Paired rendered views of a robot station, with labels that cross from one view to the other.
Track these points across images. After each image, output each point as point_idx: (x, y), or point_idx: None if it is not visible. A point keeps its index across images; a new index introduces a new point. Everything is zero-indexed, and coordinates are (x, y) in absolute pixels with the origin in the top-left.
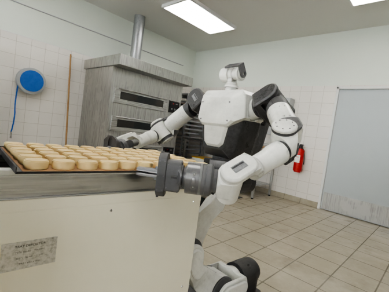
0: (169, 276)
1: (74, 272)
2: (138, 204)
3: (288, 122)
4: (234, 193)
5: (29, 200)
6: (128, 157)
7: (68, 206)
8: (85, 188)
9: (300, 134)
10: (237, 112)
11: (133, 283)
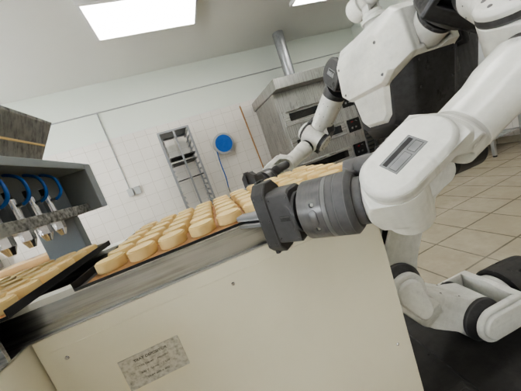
0: (369, 336)
1: (222, 367)
2: (270, 261)
3: None
4: (415, 214)
5: (121, 307)
6: (241, 201)
7: (172, 298)
8: (186, 268)
9: None
10: (394, 50)
11: (312, 358)
